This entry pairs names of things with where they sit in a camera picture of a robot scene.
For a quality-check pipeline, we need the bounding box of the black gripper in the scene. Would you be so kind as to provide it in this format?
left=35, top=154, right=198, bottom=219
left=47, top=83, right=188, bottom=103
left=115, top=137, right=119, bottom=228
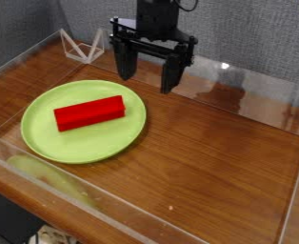
left=111, top=0, right=199, bottom=93

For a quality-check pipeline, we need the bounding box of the red rectangular block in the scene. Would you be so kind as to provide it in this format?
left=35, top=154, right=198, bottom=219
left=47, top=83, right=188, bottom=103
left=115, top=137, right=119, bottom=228
left=53, top=95, right=126, bottom=132

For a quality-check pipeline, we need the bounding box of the green round plate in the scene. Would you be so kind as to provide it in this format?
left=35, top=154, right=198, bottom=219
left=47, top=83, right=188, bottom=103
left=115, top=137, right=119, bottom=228
left=21, top=80, right=147, bottom=164

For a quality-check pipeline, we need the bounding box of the white power strip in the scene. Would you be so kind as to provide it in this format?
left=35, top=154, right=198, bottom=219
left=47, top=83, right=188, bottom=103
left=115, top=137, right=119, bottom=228
left=25, top=225, right=79, bottom=244

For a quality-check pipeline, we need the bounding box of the black cable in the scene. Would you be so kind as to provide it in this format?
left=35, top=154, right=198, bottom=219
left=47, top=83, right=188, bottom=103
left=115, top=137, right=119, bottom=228
left=175, top=0, right=200, bottom=13

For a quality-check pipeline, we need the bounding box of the clear acrylic enclosure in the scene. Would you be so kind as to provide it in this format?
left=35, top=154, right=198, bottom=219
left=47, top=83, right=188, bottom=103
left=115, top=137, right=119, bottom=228
left=0, top=35, right=299, bottom=244

